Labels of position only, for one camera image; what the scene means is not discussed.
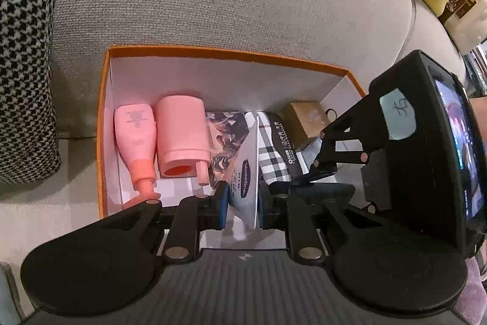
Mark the dark box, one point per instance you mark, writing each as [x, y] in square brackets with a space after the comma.
[327, 191]

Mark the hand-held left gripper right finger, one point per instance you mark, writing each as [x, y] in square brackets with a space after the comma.
[261, 204]

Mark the person's right forearm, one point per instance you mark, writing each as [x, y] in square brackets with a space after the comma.
[480, 119]

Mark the orange cardboard box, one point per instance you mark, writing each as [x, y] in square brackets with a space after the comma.
[152, 73]

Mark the pink cloth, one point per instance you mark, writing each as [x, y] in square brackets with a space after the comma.
[478, 273]

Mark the pink bottle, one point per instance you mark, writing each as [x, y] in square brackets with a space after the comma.
[135, 131]

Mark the white tube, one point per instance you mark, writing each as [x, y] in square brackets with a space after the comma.
[245, 176]

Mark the pink cylindrical jar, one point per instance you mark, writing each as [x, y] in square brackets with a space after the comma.
[179, 127]

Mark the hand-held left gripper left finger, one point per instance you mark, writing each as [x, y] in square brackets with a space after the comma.
[222, 204]

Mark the small gold box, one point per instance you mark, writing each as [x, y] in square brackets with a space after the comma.
[304, 119]

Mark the houndstooth cushion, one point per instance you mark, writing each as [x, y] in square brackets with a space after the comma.
[26, 62]

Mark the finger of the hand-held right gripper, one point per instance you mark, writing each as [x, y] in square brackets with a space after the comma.
[374, 127]

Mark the plaid black white pouch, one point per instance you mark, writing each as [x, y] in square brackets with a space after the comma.
[272, 153]

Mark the marbled black white packet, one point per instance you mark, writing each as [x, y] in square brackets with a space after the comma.
[224, 131]

